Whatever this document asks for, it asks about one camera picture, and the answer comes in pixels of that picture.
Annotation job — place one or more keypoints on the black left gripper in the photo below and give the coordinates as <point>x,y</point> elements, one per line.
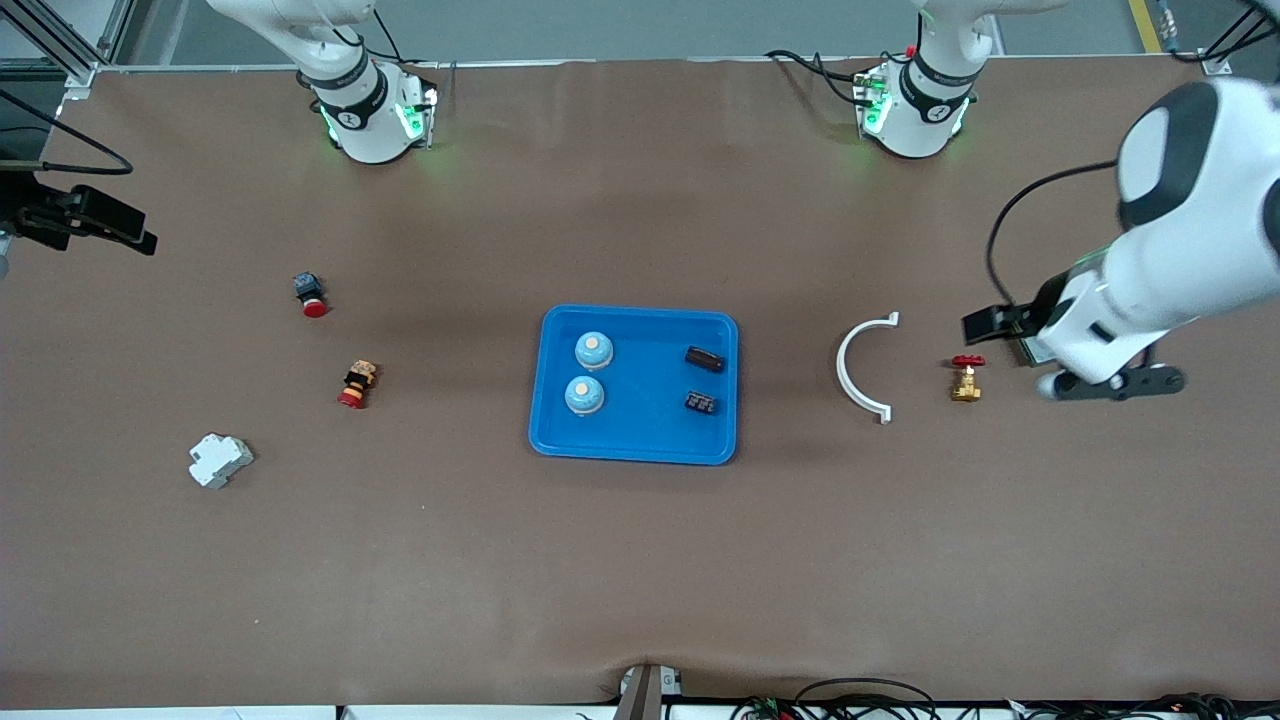
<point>1046,297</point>

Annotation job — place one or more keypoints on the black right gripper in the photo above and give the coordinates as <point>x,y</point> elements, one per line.
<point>30,214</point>

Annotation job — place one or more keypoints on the smooth black capacitor block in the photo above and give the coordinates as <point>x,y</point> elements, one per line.
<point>704,359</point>

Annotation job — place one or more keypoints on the black capacitor with metal terminals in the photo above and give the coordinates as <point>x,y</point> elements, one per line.
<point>701,403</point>

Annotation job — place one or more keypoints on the light blue call bell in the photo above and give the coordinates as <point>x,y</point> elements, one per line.
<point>594,351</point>
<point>584,396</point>

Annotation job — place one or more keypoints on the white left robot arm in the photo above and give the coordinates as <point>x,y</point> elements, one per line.
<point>1180,260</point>

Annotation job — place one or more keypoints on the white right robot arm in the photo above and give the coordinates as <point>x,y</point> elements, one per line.
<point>365,120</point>

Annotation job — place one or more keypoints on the grey metal power supply box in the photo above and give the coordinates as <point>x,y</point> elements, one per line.
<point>1030,350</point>

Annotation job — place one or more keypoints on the white curved pipe clamp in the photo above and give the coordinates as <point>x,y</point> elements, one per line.
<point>840,366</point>

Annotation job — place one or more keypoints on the red button with dark body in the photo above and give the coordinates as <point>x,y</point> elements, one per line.
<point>314,306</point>

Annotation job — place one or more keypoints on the white circuit breaker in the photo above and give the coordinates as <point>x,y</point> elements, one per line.
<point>218,460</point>

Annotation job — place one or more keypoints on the red button with yellow body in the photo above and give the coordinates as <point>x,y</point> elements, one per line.
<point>352,397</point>

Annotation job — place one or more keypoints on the blue plastic tray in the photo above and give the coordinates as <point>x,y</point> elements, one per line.
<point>650,430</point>

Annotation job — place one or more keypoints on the brown table cover sheet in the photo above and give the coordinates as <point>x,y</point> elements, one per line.
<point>640,560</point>

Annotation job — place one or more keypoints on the aluminium frame post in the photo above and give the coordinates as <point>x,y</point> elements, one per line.
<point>78,80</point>
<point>1217,64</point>

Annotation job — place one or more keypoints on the grey table edge mount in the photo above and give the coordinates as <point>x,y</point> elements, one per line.
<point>645,695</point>

